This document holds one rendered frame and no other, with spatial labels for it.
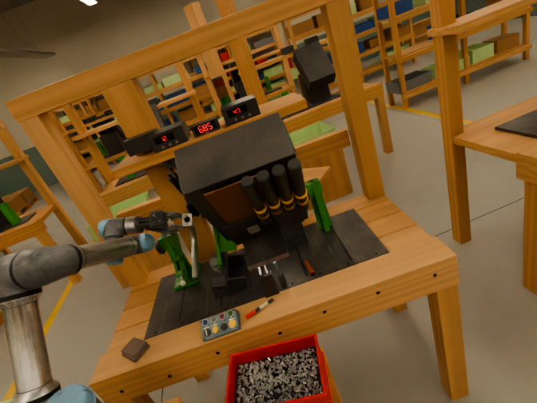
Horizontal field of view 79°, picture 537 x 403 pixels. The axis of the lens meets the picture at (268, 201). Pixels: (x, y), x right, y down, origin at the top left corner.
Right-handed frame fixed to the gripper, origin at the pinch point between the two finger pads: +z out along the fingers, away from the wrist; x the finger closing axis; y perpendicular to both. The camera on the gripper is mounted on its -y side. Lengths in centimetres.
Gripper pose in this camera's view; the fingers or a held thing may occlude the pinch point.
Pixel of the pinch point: (186, 221)
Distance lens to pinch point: 146.8
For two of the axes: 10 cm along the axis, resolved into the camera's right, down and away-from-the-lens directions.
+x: -1.3, -9.4, 3.2
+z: 9.9, -1.0, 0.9
